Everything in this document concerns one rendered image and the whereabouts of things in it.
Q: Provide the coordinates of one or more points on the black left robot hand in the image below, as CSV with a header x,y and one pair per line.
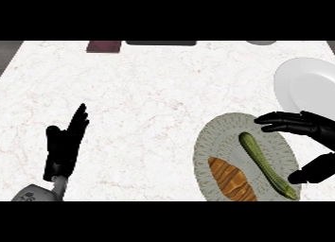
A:
x,y
64,145

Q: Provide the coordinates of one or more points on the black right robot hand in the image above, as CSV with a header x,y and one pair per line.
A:
x,y
315,126

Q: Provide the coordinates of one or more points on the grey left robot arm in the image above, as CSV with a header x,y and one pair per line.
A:
x,y
43,191

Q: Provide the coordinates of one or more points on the white round plate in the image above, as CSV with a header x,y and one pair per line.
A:
x,y
315,86

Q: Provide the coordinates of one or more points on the long green squash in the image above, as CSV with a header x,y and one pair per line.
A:
x,y
262,160

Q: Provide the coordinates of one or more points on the oval grey patterned placemat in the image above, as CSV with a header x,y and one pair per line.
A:
x,y
222,141

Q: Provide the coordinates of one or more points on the brown bread loaf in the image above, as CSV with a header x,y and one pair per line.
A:
x,y
231,179

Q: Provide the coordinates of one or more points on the pale grey round object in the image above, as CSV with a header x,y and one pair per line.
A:
x,y
262,42

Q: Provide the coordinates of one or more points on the maroon flat box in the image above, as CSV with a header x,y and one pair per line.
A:
x,y
104,46

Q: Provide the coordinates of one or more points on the dark grey flat appliance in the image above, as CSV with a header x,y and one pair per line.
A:
x,y
161,43

